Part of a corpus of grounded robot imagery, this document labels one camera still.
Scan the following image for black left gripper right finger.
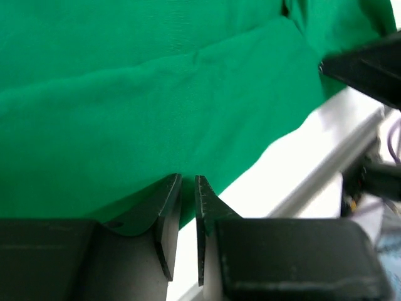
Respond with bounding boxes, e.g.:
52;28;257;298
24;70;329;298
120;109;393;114
195;176;393;300

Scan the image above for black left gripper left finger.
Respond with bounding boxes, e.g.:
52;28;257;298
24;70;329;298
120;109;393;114
1;174;182;300

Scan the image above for aluminium table edge rail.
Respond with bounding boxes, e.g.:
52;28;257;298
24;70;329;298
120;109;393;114
220;95;389;218

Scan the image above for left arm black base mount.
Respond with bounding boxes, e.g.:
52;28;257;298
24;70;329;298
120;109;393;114
340;155;400;217

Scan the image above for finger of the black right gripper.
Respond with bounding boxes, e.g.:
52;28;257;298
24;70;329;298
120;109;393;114
319;31;400;110

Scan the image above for green t shirt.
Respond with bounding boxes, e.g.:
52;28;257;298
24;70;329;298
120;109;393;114
1;1;396;224

